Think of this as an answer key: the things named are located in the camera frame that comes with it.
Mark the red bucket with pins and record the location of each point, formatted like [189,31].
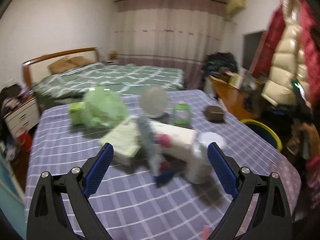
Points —
[24,140]

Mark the brown plastic food tray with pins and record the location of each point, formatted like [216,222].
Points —
[214,114]

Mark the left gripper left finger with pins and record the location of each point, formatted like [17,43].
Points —
[47,218]

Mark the white round tub container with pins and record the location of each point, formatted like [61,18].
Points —
[153,101]

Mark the white paper cup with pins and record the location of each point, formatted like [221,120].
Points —
[199,169]

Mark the pink white curtain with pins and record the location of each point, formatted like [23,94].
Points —
[169,33]

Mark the white paper packaging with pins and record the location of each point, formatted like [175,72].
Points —
[182,141]

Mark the coconut water bottle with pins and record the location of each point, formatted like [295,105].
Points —
[181,114]

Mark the brown pillow right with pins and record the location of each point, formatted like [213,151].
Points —
[81,61]

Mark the dark clothes pile on cabinet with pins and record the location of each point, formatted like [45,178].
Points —
[12,96]

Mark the brown pillow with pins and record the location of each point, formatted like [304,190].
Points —
[60,66]
[81,61]

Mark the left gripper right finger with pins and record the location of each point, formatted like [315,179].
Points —
[259,209]

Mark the green checked duvet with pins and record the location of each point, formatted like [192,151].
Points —
[124,80]

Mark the wall air conditioner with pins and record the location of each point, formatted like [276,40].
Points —
[235,6]

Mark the green plastic snack bag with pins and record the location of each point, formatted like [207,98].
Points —
[103,108]

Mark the brown pillow left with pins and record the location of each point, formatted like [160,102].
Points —
[60,66]

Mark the red puffer jacket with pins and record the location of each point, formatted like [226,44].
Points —
[267,46]

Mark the cream puffer jacket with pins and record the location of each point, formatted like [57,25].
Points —
[288,60]

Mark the wooden bed headboard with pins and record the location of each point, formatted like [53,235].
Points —
[35,70]

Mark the purple checked tablecloth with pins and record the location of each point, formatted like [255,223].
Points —
[128,202]

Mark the grey toothpaste tube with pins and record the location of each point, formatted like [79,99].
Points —
[149,145]

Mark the wooden desk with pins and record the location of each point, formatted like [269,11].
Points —
[231,98]

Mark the clothes pile on desk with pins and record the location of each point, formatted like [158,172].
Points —
[219,62]

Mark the yellow rimmed trash bin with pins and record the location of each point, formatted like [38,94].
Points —
[264,132]

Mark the white bedside cabinet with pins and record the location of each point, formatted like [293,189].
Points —
[25,116]

